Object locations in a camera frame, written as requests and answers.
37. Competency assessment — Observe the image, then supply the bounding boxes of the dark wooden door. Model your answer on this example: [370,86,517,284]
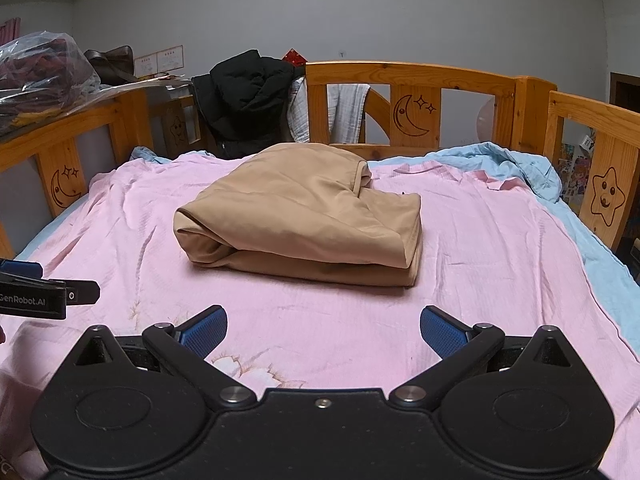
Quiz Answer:
[610,73,640,113]

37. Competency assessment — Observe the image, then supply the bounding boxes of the wooden bed frame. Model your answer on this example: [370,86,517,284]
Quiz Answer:
[0,60,640,261]

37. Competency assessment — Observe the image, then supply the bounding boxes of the light blue bed sheet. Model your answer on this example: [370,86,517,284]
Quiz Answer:
[20,143,639,344]

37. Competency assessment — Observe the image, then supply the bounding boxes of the brown leather bag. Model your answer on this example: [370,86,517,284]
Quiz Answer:
[85,46,137,86]

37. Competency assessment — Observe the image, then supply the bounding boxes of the clear plastic bag of clothes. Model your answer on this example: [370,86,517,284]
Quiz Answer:
[1,32,101,136]

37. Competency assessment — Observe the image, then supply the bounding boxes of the black jacket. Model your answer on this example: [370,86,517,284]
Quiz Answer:
[192,50,305,159]

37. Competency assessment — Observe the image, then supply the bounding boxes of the colourful stickers on wall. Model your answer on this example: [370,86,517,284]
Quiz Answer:
[558,129,596,210]

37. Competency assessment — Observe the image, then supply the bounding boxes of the red white certificates on wall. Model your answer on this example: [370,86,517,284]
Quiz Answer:
[134,44,184,78]

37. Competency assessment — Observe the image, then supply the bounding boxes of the grey white cloth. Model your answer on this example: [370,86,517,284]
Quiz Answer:
[286,77,371,144]

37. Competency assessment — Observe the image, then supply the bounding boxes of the tan trousers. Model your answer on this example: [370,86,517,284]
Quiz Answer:
[174,144,422,287]

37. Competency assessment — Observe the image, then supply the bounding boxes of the pink bed sheet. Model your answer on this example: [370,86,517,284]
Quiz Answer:
[1,154,639,479]

